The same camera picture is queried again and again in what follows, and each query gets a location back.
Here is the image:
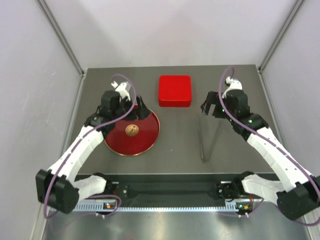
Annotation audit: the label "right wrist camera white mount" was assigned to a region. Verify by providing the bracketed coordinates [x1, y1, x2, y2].
[222, 76, 243, 99]

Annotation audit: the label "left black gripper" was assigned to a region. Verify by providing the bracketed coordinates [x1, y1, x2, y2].
[112, 95, 151, 122]

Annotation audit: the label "red chocolate box with tray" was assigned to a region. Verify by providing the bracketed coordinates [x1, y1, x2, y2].
[158, 97, 192, 108]

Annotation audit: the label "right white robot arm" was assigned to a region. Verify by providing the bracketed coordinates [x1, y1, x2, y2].
[200, 89, 320, 221]

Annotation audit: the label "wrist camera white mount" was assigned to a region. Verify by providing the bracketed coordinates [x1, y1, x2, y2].
[111, 81, 132, 101]
[222, 76, 243, 99]

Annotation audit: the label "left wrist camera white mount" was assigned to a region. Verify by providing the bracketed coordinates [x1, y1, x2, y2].
[111, 81, 132, 101]

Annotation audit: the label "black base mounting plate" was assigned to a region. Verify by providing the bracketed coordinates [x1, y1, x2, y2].
[100, 173, 250, 208]

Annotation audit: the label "red box lid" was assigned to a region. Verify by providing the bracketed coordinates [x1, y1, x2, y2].
[158, 75, 192, 99]

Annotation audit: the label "round dark red plate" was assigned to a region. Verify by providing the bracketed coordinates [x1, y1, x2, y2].
[104, 111, 160, 156]

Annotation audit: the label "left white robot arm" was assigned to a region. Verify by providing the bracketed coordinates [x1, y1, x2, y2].
[35, 90, 152, 214]

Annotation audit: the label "metal tongs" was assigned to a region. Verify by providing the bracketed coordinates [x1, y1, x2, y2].
[196, 113, 222, 164]

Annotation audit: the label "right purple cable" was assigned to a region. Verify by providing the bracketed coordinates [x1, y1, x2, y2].
[218, 66, 320, 227]

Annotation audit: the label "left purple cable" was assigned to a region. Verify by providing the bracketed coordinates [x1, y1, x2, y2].
[43, 73, 138, 220]

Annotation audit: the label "purple cable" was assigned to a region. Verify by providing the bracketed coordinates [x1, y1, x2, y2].
[43, 73, 138, 220]
[218, 66, 320, 227]

